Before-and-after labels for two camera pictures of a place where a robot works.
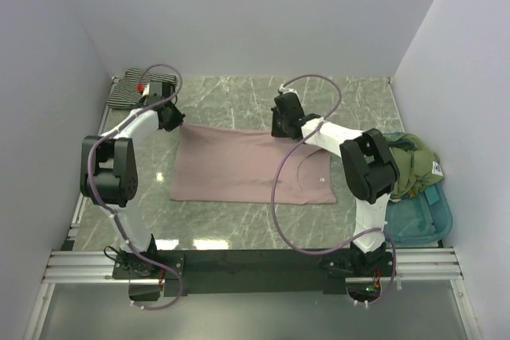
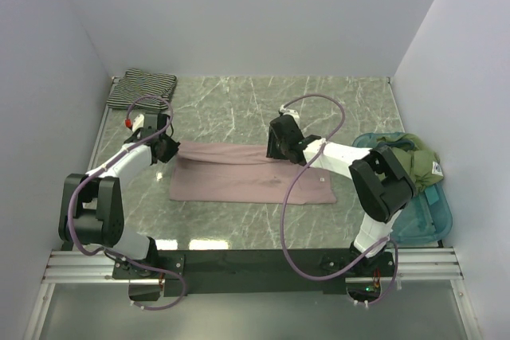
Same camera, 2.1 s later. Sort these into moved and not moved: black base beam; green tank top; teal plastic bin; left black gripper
Moved: left black gripper
Not moved: teal plastic bin; green tank top; black base beam
